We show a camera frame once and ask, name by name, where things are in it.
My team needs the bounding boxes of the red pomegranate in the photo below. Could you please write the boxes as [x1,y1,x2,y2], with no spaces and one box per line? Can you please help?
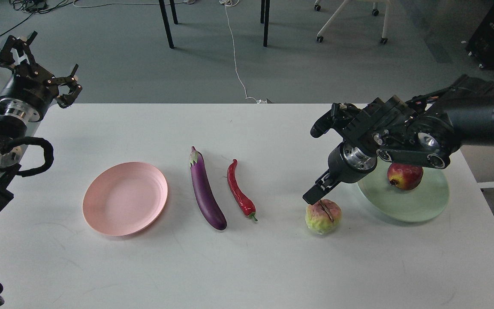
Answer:
[387,164,424,191]

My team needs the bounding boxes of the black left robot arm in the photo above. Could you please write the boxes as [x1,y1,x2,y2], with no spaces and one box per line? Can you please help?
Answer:
[0,32,83,212]

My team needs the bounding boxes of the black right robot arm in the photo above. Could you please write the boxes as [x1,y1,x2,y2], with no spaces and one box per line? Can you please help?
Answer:
[303,75,494,205]

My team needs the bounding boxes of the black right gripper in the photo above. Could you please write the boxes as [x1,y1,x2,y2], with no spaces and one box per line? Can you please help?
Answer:
[302,143,378,205]

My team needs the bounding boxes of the purple eggplant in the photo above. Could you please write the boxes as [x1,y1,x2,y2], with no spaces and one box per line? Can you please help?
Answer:
[190,146,227,230]

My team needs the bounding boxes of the white floor cable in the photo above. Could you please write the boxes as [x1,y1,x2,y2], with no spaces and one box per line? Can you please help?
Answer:
[219,0,269,104]

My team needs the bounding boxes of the pink plate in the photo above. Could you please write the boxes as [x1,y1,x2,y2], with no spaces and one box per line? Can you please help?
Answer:
[82,162,169,236]

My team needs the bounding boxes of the light green plate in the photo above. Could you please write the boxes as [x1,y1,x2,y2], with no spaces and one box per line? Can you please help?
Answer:
[357,162,449,223]

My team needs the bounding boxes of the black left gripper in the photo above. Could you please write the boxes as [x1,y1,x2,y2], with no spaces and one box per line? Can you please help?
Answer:
[0,31,83,122]

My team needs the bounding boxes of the green pink custard apple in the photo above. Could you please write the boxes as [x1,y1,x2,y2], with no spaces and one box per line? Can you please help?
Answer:
[304,199,342,235]

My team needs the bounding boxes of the red chili pepper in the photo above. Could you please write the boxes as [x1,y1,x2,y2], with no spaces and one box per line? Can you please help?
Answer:
[227,159,258,222]

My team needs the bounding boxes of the black table legs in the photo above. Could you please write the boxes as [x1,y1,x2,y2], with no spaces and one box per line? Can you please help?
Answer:
[158,0,271,49]

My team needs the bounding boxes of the white rolling chair base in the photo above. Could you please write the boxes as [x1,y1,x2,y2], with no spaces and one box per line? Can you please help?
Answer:
[316,0,394,45]

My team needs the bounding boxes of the black floor cables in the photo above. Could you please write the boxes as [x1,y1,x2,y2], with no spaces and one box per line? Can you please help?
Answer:
[0,0,76,50]

